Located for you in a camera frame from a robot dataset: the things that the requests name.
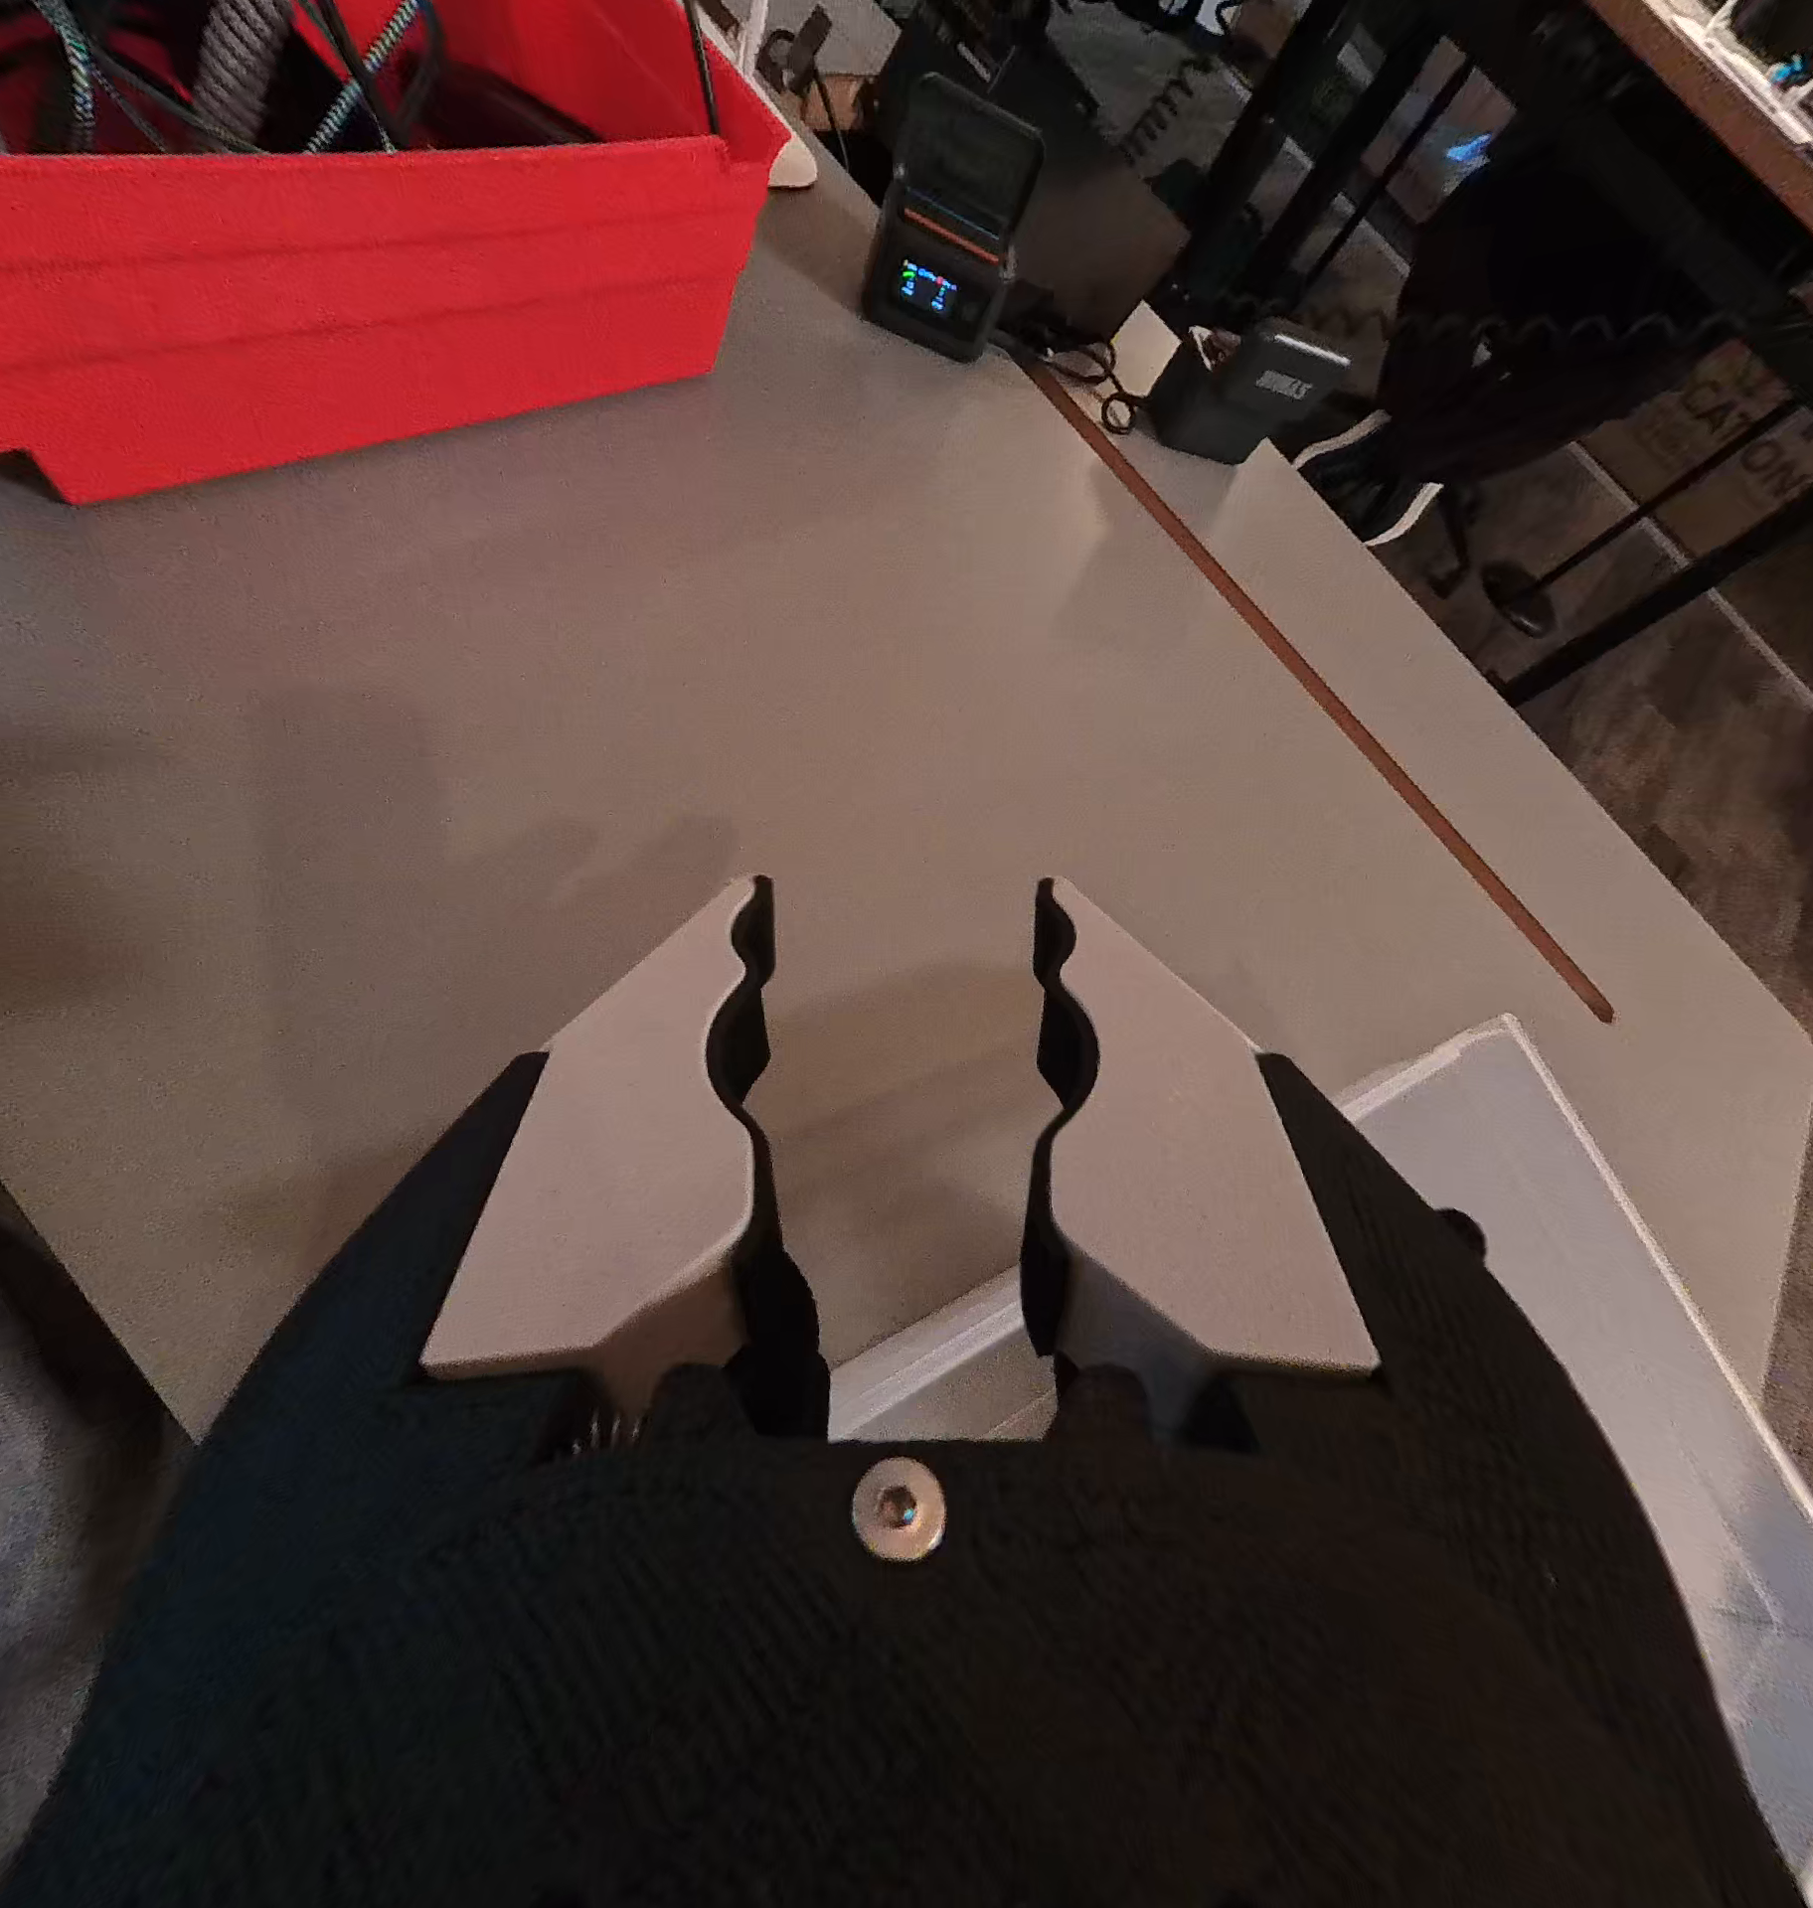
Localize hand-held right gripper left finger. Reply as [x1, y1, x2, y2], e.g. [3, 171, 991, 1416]
[418, 874, 833, 1445]

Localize long wooden desk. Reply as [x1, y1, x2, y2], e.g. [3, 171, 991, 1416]
[1584, 0, 1813, 271]

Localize black label printer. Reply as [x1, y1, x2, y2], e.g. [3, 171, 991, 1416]
[862, 72, 1046, 343]

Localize brown cardboard box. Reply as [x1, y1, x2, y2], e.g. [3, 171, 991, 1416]
[1577, 335, 1813, 554]

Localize grey coiled cable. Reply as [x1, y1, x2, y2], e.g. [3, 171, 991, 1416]
[191, 0, 300, 142]

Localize black white braided cable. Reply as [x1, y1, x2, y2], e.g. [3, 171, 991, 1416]
[18, 0, 111, 151]

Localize black office chair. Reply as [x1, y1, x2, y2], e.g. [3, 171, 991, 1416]
[1293, 140, 1765, 634]

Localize red plastic bin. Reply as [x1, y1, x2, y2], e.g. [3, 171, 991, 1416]
[0, 0, 791, 509]

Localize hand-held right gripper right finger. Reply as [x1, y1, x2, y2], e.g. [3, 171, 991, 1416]
[1016, 874, 1383, 1446]

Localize black charger box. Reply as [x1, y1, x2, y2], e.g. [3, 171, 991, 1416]
[1147, 316, 1352, 467]

